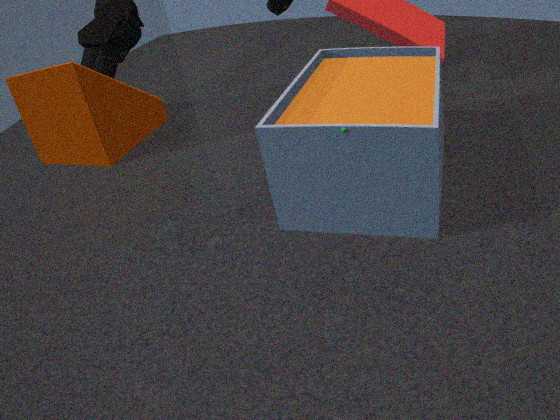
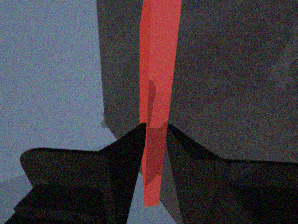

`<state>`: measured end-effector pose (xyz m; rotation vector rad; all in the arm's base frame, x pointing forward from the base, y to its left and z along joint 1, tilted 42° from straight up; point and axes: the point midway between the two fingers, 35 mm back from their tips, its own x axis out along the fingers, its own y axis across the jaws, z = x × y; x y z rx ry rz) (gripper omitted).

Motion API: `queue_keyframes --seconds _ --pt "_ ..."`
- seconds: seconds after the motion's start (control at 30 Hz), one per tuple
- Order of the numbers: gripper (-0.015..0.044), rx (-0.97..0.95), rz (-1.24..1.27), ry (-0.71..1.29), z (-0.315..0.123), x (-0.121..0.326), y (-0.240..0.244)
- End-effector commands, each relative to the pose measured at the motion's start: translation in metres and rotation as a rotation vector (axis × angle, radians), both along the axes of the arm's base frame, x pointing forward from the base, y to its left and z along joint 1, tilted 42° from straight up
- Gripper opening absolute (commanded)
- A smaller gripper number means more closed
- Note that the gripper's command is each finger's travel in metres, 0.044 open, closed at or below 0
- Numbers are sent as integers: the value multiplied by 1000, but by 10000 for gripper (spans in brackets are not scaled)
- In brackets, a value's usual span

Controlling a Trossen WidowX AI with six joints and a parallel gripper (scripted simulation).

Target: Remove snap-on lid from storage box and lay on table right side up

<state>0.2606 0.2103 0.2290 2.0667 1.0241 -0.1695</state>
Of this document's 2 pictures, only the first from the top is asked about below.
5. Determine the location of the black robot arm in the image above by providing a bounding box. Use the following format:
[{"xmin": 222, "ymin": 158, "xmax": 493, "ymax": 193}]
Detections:
[{"xmin": 78, "ymin": 0, "xmax": 144, "ymax": 79}]

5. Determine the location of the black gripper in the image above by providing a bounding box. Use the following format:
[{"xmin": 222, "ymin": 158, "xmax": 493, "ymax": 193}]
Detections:
[{"xmin": 267, "ymin": 0, "xmax": 293, "ymax": 16}]

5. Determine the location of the red box lid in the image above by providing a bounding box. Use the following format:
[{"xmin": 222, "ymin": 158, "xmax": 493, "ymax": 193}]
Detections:
[{"xmin": 325, "ymin": 0, "xmax": 445, "ymax": 64}]

